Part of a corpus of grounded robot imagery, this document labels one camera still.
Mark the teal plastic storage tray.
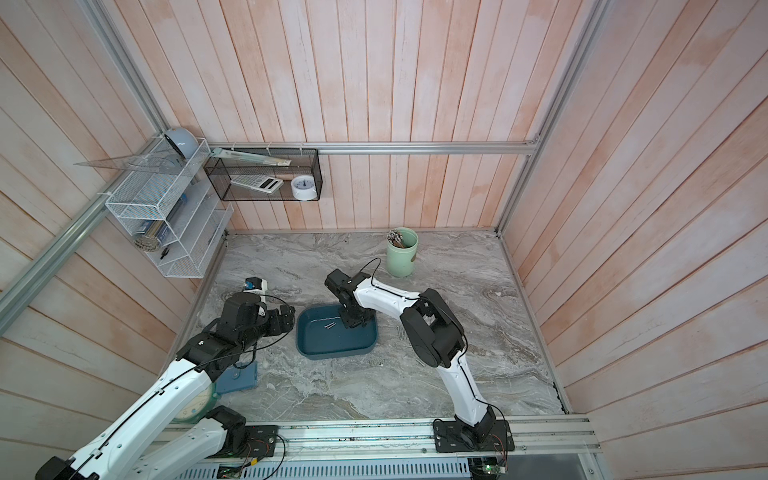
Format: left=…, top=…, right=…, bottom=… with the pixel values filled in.
left=296, top=303, right=378, bottom=360

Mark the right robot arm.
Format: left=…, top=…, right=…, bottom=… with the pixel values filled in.
left=325, top=269, right=514, bottom=454

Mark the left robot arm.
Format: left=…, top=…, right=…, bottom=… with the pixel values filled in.
left=35, top=292, right=295, bottom=479

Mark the mint green cup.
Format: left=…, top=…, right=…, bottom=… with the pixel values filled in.
left=386, top=227, right=419, bottom=278

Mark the metal roll in rack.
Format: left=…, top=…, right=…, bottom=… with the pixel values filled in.
left=133, top=220, right=174, bottom=252

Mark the white tape roll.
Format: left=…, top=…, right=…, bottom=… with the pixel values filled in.
left=291, top=175, right=318, bottom=201

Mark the white calculator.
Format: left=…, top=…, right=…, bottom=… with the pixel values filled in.
left=231, top=174, right=284, bottom=195

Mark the green ruler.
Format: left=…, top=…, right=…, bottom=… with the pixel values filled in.
left=210, top=148, right=291, bottom=167

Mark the clear triangle ruler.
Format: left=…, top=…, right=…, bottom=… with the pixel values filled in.
left=76, top=150, right=186, bottom=174

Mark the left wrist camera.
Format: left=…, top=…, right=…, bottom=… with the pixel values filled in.
left=243, top=277, right=268, bottom=295

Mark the green wall clock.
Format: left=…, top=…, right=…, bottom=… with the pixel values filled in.
left=173, top=384, right=218, bottom=424

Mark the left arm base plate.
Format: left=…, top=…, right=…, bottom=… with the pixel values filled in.
left=218, top=425, right=279, bottom=459

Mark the aluminium front rail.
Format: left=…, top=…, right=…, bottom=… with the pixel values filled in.
left=149, top=415, right=603, bottom=464

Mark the black mesh wall basket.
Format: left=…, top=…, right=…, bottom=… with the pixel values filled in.
left=204, top=147, right=324, bottom=202

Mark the white wire shelf rack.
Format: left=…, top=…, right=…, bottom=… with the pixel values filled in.
left=106, top=138, right=233, bottom=279

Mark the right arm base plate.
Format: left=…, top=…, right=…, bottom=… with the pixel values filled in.
left=432, top=419, right=515, bottom=453

